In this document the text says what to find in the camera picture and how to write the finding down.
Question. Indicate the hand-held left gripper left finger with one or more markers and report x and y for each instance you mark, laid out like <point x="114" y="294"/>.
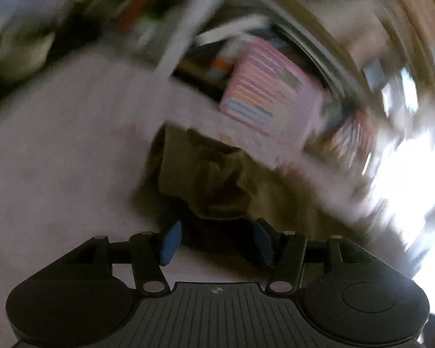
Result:
<point x="171" y="243"/>

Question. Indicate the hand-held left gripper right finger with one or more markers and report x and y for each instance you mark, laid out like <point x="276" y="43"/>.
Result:
<point x="264" y="243"/>

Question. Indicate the dark olive garment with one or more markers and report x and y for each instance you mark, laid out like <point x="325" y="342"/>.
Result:
<point x="210" y="174"/>

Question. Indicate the cartoon girl desk mat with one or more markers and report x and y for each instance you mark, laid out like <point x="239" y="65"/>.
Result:
<point x="58" y="170"/>

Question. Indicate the pink learning tablet toy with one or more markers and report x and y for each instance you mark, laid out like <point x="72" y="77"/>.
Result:
<point x="272" y="94"/>

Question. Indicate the white frame wooden bookshelf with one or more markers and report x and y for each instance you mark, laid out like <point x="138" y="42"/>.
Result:
<point x="181" y="40"/>

